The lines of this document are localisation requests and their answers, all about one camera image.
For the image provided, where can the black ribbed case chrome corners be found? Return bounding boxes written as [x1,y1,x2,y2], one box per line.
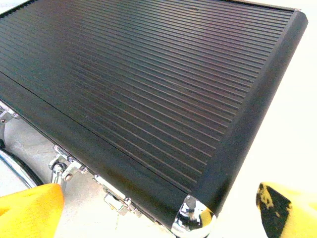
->
[0,0,309,238]

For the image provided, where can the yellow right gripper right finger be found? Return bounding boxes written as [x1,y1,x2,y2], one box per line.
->
[256,182,317,238]

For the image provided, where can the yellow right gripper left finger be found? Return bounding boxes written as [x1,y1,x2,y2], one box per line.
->
[0,182,65,238]

